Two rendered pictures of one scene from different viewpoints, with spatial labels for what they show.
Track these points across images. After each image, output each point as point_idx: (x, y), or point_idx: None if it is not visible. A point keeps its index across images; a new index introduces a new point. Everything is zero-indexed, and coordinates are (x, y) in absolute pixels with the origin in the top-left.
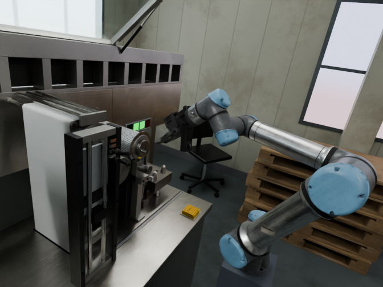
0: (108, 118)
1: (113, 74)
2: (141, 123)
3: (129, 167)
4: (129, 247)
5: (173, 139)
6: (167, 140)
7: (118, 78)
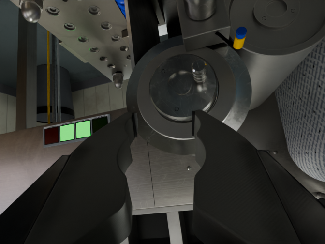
0: (156, 148)
1: (139, 223)
2: (70, 136)
3: (229, 20)
4: None
5: (96, 162)
6: (128, 132)
7: (132, 220)
